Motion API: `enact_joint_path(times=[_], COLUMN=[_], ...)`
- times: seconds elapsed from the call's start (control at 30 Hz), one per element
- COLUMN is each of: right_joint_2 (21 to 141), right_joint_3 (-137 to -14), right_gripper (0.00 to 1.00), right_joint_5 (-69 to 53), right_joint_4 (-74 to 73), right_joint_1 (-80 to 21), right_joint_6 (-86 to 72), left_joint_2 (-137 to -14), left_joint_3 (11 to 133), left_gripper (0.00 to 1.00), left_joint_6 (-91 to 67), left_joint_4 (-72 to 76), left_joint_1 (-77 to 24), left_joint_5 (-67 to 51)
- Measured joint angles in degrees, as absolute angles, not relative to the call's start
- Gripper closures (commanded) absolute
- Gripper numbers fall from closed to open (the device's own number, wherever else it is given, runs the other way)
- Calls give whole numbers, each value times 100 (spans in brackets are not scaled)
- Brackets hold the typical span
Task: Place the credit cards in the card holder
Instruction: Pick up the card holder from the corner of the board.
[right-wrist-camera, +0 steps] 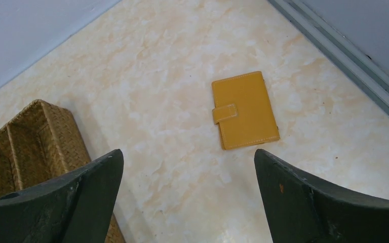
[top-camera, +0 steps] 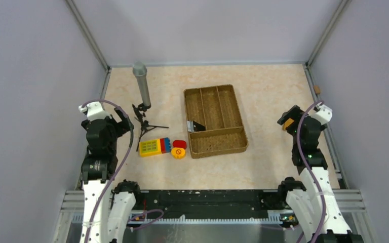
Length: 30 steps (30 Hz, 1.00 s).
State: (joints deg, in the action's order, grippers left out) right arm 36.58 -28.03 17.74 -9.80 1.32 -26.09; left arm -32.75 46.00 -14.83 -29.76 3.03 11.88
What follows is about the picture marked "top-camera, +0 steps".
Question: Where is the stack of black cards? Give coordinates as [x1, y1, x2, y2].
[186, 120, 206, 133]

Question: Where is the yellow leather card holder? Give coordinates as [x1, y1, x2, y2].
[282, 118, 294, 131]

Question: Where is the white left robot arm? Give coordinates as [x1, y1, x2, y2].
[79, 99, 142, 242]

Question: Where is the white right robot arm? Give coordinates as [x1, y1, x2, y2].
[277, 102, 363, 242]

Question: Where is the small brown corner object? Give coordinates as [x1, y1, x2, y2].
[313, 85, 321, 95]

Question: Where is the yellow green window block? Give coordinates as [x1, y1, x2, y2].
[138, 139, 162, 157]

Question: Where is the blue toy block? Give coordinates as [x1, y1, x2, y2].
[165, 137, 172, 153]

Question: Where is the red rounded toy block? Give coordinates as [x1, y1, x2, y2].
[172, 140, 187, 149]

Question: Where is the grey microphone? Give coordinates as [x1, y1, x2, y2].
[132, 62, 151, 109]

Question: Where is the yellow no-entry sign block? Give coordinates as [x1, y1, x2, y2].
[171, 147, 186, 159]

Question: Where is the woven wicker divided tray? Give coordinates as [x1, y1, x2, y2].
[183, 84, 249, 159]

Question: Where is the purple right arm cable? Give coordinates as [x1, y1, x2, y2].
[295, 100, 327, 243]

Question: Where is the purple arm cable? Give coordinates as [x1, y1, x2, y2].
[295, 100, 327, 243]
[80, 99, 135, 243]

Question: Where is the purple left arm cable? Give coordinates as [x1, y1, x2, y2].
[80, 99, 135, 243]

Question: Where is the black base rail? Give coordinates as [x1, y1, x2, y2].
[134, 189, 297, 224]

